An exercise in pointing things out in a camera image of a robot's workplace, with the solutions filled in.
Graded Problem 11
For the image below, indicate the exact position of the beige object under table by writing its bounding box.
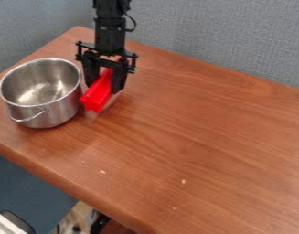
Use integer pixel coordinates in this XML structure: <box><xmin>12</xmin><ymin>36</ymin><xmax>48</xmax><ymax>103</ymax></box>
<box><xmin>50</xmin><ymin>200</ymin><xmax>113</xmax><ymax>234</ymax></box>

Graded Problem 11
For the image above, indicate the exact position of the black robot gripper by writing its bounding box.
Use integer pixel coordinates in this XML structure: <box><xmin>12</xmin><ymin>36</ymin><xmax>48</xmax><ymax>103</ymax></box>
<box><xmin>76</xmin><ymin>17</ymin><xmax>138</xmax><ymax>94</ymax></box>

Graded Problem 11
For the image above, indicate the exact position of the red plastic block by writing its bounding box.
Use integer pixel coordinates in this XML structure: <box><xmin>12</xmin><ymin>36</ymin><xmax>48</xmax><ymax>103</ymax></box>
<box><xmin>79</xmin><ymin>69</ymin><xmax>113</xmax><ymax>113</ymax></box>

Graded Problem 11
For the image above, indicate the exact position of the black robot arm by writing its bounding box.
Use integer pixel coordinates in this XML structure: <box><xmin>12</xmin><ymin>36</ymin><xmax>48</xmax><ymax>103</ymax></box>
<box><xmin>76</xmin><ymin>0</ymin><xmax>139</xmax><ymax>94</ymax></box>

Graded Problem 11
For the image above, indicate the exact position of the metal pot with handle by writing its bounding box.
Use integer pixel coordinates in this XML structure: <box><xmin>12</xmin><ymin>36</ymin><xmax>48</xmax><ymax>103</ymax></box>
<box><xmin>0</xmin><ymin>58</ymin><xmax>82</xmax><ymax>129</ymax></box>

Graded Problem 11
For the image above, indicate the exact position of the black chair frame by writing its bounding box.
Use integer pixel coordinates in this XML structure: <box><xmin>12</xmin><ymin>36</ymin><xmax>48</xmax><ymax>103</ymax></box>
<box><xmin>0</xmin><ymin>210</ymin><xmax>36</xmax><ymax>234</ymax></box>

